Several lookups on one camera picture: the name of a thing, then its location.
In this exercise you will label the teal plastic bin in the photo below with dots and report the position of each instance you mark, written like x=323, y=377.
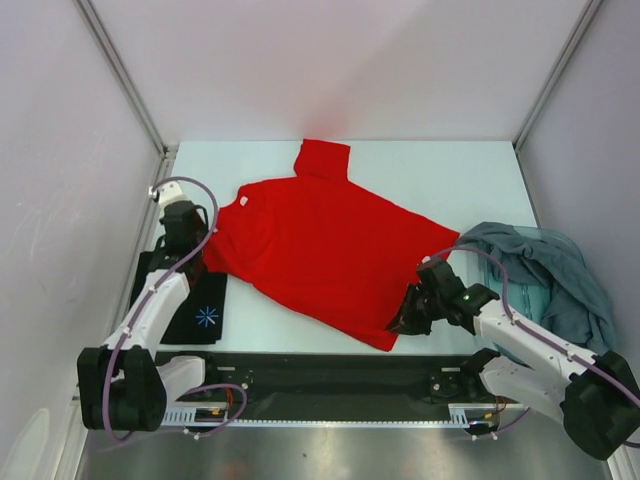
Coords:
x=544, y=268

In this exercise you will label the left aluminium frame post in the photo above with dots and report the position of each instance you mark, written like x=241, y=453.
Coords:
x=108, y=48

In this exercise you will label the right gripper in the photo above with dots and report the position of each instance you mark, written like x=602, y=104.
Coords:
x=405, y=322

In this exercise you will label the red t shirt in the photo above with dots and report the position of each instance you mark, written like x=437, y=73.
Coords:
x=324, y=247

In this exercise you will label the grey blue t shirt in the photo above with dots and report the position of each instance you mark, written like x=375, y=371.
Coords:
x=594, y=298

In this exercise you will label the folded black t shirt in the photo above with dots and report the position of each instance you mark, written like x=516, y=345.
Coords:
x=199, y=319

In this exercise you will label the right aluminium frame post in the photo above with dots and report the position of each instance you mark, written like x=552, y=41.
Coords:
x=570, y=48

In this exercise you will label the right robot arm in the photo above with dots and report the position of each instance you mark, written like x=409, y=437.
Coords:
x=594, y=397

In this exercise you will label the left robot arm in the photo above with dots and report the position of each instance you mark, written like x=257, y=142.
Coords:
x=121, y=388

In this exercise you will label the white slotted cable duct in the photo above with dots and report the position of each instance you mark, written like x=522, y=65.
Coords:
x=456, y=416

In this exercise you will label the aluminium frame post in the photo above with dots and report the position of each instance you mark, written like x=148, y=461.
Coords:
x=570, y=48
x=108, y=48

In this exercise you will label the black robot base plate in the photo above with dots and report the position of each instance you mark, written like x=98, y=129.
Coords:
x=371, y=386

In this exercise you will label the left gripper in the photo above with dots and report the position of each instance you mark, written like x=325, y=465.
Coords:
x=204, y=229

